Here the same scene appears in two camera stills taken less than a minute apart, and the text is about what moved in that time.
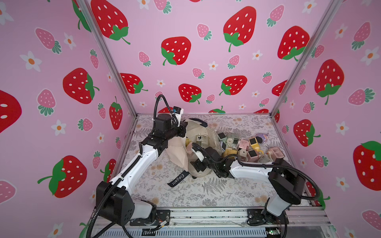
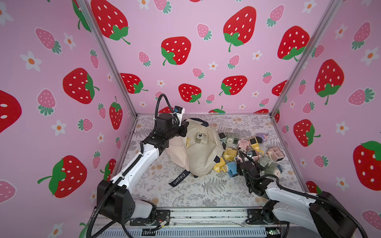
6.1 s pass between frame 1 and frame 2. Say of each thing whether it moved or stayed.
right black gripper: moved
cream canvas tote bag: stayed
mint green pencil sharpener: stayed
